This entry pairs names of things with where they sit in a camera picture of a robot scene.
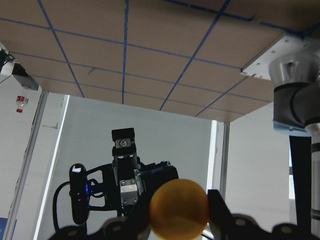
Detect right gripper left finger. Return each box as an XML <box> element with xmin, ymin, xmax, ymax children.
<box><xmin>50</xmin><ymin>214</ymin><xmax>150</xmax><ymax>240</ymax></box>

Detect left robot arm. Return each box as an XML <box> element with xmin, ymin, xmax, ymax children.
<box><xmin>52</xmin><ymin>36</ymin><xmax>320</xmax><ymax>240</ymax></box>

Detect yellow push button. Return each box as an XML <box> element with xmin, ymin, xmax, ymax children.
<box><xmin>148</xmin><ymin>179</ymin><xmax>209</xmax><ymax>240</ymax></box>

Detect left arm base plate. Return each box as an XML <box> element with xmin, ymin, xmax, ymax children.
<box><xmin>241</xmin><ymin>34</ymin><xmax>320</xmax><ymax>88</ymax></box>

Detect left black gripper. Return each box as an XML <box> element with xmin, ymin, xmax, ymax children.
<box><xmin>86</xmin><ymin>127</ymin><xmax>180</xmax><ymax>218</ymax></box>

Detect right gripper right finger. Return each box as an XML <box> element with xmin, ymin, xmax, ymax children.
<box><xmin>207</xmin><ymin>189</ymin><xmax>319</xmax><ymax>240</ymax></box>

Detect plastic bottle red cap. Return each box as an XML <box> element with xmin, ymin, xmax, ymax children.
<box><xmin>16</xmin><ymin>86</ymin><xmax>29</xmax><ymax>113</ymax></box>

